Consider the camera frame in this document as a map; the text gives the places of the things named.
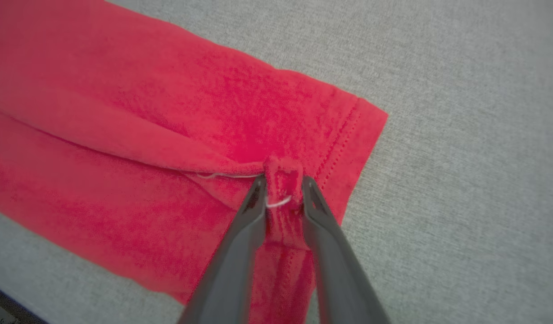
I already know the red and white shirt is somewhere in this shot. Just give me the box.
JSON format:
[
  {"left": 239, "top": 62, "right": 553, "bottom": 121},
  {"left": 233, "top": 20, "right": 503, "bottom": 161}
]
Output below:
[{"left": 0, "top": 0, "right": 389, "bottom": 324}]

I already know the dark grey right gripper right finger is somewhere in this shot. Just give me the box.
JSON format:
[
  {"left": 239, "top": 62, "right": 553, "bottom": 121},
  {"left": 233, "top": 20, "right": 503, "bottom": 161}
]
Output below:
[{"left": 302, "top": 175, "right": 392, "bottom": 324}]

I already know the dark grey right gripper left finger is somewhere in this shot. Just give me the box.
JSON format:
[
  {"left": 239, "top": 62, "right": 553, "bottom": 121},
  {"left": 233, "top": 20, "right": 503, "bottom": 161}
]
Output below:
[{"left": 177, "top": 175, "right": 267, "bottom": 324}]

